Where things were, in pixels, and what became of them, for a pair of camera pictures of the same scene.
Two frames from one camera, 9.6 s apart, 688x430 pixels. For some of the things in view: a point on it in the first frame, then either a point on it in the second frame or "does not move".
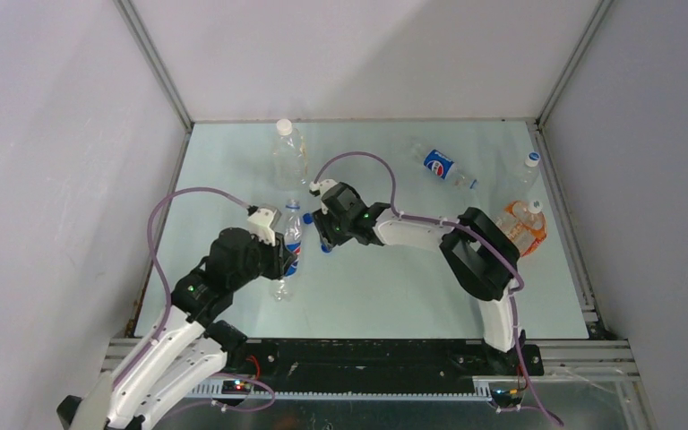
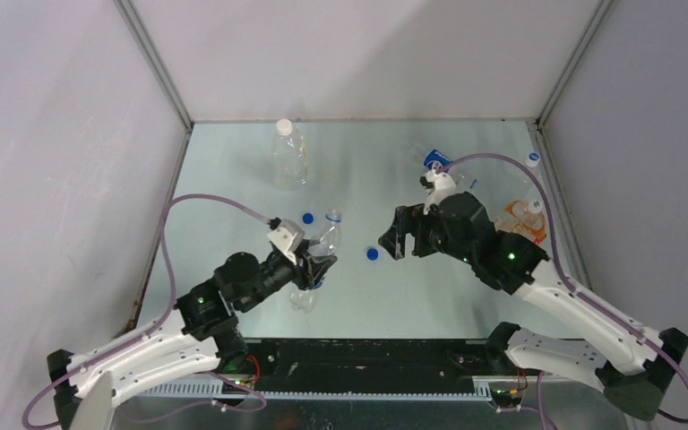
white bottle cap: (533, 159) does not move
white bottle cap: (535, 206) does not move
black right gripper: (323, 224) to (393, 239)
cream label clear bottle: (289, 157) does not move
